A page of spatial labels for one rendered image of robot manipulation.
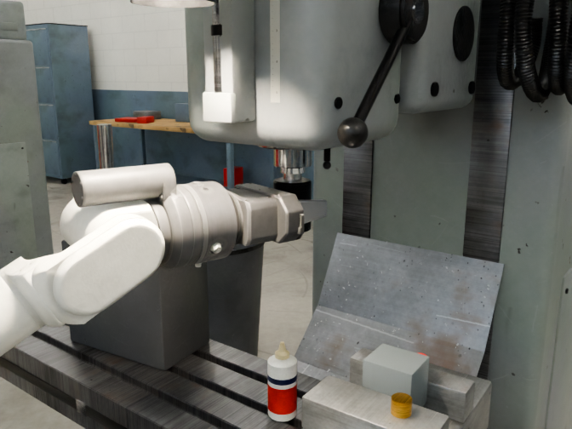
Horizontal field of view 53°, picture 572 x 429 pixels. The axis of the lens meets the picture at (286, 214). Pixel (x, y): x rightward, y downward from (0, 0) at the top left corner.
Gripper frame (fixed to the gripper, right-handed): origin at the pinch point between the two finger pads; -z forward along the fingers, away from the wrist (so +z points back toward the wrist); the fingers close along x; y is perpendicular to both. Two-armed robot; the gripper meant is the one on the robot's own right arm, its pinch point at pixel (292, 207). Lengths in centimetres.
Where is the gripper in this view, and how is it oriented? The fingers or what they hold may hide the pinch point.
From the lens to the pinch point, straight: 71.1
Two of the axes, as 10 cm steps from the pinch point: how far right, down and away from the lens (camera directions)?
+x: -6.2, -1.9, 7.7
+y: -0.1, 9.7, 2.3
